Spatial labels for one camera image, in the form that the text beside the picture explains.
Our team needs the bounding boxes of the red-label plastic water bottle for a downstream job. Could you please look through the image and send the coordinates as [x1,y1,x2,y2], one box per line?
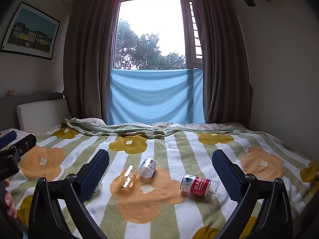
[179,174,220,198]

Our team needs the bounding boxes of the amber clear plastic cup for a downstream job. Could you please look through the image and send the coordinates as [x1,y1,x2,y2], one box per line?
[118,165,138,188]

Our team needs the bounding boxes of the person's left hand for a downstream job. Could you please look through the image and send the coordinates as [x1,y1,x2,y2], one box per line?
[4,179,17,218]

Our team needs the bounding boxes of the white pillow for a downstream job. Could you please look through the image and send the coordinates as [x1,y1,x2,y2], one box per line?
[17,99,70,133]

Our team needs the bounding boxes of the small orange figurine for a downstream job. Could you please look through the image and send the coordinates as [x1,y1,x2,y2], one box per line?
[6,90,16,97]

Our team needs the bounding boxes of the green-tinted clear bottle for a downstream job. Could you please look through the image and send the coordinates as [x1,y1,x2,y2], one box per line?
[94,181,103,193]

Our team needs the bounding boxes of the floral striped blanket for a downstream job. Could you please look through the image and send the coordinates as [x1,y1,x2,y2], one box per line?
[4,117,319,239]

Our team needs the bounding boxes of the small white yogurt bottle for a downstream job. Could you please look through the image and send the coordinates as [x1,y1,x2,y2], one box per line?
[138,158,157,179]

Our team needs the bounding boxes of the framed city picture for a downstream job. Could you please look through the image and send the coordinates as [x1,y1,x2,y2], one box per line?
[1,2,61,60]

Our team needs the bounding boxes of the left brown curtain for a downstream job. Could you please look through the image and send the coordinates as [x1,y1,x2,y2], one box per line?
[63,0,121,121]

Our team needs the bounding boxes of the brown curtain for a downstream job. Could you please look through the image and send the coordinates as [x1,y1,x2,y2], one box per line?
[63,0,121,121]
[192,0,253,127]

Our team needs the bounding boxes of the light blue hanging cloth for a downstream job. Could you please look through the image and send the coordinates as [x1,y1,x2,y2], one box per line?
[107,69,204,125]

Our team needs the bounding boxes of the right brown curtain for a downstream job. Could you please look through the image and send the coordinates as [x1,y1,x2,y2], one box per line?
[192,0,253,127]

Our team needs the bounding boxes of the window with white frame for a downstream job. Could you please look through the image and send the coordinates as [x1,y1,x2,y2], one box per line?
[114,0,202,70]

